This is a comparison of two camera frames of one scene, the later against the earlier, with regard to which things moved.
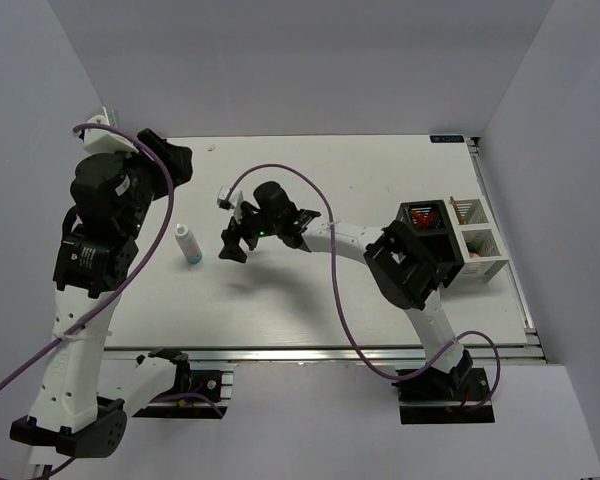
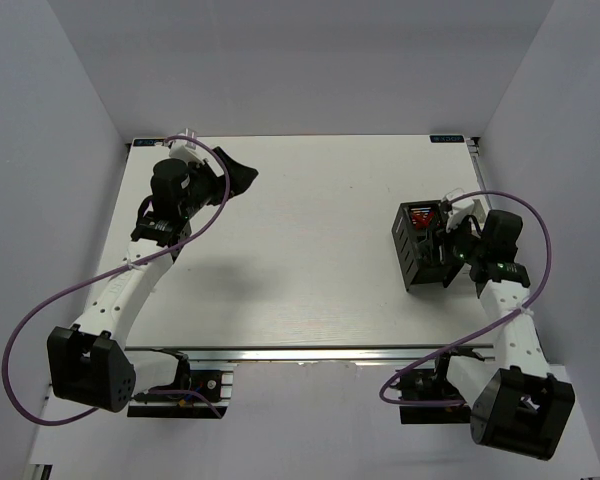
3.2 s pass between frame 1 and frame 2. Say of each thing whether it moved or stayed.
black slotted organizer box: stayed
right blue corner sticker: stayed
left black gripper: moved
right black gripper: moved
